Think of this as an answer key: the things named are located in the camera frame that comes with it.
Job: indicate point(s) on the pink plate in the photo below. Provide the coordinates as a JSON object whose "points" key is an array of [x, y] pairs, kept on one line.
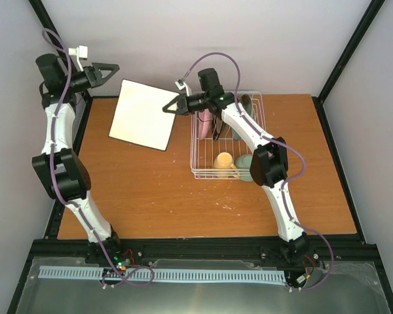
{"points": [[204, 123]]}

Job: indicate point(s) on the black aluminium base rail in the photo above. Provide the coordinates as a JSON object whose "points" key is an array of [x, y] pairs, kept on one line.
{"points": [[261, 250]]}

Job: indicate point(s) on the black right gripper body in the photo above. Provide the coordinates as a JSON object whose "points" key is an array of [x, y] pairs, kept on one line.
{"points": [[198, 104]]}

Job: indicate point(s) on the yellow mug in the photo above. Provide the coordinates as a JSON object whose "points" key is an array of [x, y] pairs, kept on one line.
{"points": [[224, 166]]}

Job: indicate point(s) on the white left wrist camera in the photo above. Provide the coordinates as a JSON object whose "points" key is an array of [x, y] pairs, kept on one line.
{"points": [[80, 53]]}

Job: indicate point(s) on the white square plate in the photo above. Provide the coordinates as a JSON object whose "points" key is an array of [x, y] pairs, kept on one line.
{"points": [[139, 118]]}

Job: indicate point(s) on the white wire dish rack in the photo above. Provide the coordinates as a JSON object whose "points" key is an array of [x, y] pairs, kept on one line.
{"points": [[204, 151]]}

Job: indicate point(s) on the green ceramic bowl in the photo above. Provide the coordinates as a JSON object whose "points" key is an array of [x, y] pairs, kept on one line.
{"points": [[243, 164]]}

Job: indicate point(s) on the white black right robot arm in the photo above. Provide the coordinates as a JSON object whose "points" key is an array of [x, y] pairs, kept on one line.
{"points": [[269, 166]]}

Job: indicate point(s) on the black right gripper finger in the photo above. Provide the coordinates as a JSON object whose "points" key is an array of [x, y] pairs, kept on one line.
{"points": [[179, 101], [172, 109]]}

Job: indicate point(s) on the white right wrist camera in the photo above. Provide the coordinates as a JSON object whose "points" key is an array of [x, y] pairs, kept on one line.
{"points": [[182, 85]]}

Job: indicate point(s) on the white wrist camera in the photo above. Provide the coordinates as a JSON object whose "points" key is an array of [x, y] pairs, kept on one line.
{"points": [[182, 85], [80, 53]]}

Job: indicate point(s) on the teal floral plate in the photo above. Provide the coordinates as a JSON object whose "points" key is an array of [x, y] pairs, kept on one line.
{"points": [[246, 102]]}

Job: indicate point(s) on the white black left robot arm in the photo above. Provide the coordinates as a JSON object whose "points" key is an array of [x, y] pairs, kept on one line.
{"points": [[58, 167]]}

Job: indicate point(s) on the black striped round plate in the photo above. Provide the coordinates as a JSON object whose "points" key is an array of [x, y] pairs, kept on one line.
{"points": [[217, 128]]}

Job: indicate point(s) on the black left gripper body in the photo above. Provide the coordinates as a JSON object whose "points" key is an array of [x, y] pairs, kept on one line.
{"points": [[85, 84]]}

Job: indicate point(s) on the light blue cable duct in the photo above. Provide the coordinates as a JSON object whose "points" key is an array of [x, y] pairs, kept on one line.
{"points": [[166, 275]]}

